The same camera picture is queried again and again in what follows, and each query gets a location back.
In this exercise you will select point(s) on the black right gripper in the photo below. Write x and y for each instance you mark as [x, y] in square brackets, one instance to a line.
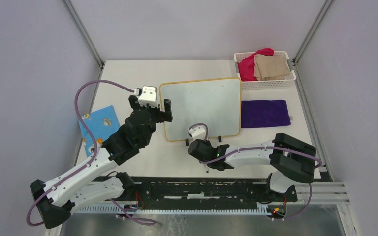
[206, 142]

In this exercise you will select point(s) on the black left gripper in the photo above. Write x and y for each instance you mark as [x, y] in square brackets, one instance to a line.
[163, 116]

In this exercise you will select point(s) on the yellow framed whiteboard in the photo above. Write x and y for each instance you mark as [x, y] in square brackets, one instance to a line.
[213, 102]

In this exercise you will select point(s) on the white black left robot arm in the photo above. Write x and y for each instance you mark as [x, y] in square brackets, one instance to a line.
[57, 199]

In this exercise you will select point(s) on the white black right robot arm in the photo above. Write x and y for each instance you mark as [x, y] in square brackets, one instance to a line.
[294, 160]

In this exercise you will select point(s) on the black whiteboard stand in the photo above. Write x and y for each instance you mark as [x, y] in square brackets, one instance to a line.
[219, 139]

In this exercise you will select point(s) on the blue picture book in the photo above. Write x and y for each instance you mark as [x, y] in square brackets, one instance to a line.
[101, 123]

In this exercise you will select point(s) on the purple towel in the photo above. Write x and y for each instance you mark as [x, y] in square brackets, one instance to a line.
[264, 114]

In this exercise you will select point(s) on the red cloth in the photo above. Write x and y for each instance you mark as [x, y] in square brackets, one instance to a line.
[246, 66]

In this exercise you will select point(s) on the beige cloth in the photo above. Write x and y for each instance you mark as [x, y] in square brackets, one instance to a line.
[269, 68]

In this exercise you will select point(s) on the white perforated plastic basket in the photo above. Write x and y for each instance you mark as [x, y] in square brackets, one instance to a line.
[288, 80]

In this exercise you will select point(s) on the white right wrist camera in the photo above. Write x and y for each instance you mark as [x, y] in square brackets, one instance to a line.
[198, 132]

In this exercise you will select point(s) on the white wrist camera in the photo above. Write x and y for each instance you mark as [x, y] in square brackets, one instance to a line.
[198, 132]
[147, 96]

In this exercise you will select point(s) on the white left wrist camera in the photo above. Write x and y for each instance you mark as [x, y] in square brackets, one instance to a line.
[147, 96]

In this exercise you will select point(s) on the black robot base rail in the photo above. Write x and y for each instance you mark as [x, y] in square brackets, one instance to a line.
[172, 193]

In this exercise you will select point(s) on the aluminium frame rail right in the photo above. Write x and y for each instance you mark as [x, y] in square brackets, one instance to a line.
[303, 92]

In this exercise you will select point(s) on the aluminium frame rail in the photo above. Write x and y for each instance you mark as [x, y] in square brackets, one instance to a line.
[303, 92]
[83, 32]

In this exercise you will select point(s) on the aluminium frame rail left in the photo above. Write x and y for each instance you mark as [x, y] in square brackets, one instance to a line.
[83, 32]

